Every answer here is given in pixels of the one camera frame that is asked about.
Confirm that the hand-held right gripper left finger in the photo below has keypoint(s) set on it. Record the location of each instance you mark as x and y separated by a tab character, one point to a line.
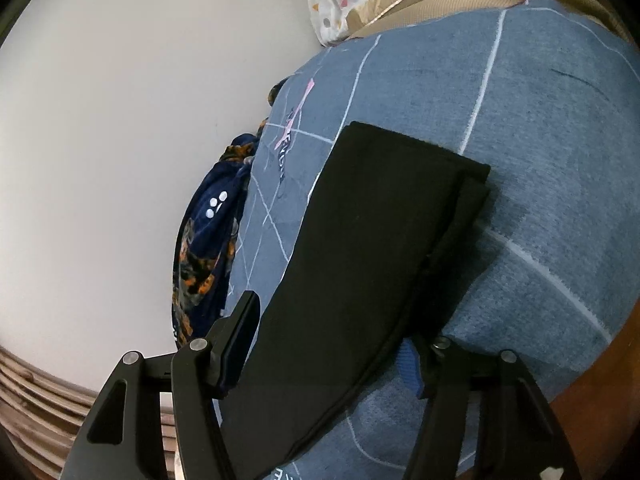
239	347

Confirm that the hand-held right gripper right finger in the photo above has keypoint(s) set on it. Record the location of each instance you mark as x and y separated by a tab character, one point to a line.
411	367

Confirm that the black pants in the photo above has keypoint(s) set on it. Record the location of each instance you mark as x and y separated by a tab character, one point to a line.
360	240

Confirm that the navy printed fleece blanket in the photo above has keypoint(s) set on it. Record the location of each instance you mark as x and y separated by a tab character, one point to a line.
205	240

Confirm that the blue checked bed sheet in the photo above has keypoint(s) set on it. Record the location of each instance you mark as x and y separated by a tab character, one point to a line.
550	160

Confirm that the brown wooden bed frame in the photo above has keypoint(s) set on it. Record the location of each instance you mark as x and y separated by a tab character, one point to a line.
600	400

